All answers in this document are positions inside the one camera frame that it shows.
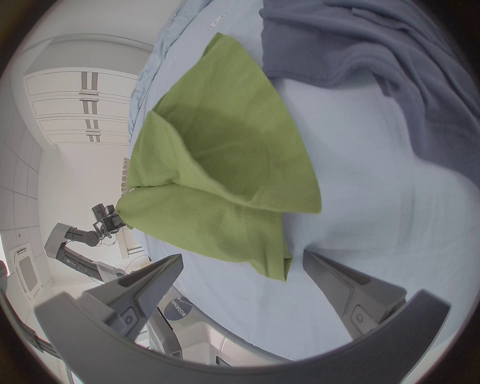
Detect dark blue garment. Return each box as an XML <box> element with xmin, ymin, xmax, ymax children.
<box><xmin>259</xmin><ymin>0</ymin><xmax>480</xmax><ymax>188</ymax></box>

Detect white cassette air conditioner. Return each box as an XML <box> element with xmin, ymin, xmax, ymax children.
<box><xmin>9</xmin><ymin>245</ymin><xmax>53</xmax><ymax>301</ymax></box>

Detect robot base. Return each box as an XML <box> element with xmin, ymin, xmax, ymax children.
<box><xmin>144</xmin><ymin>287</ymin><xmax>293</xmax><ymax>366</ymax></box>

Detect white wardrobe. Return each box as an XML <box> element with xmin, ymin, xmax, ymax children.
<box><xmin>23</xmin><ymin>34</ymin><xmax>154</xmax><ymax>145</ymax></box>

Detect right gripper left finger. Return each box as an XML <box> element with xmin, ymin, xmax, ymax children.
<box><xmin>80</xmin><ymin>253</ymin><xmax>184</xmax><ymax>342</ymax></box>

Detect green shorts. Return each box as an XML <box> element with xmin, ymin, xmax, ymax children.
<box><xmin>115</xmin><ymin>32</ymin><xmax>323</xmax><ymax>283</ymax></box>

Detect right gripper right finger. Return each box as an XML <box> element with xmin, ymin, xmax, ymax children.
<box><xmin>303</xmin><ymin>250</ymin><xmax>408</xmax><ymax>340</ymax></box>

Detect pale blue quilt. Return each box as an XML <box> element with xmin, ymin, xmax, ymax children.
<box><xmin>127</xmin><ymin>0</ymin><xmax>263</xmax><ymax>136</ymax></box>

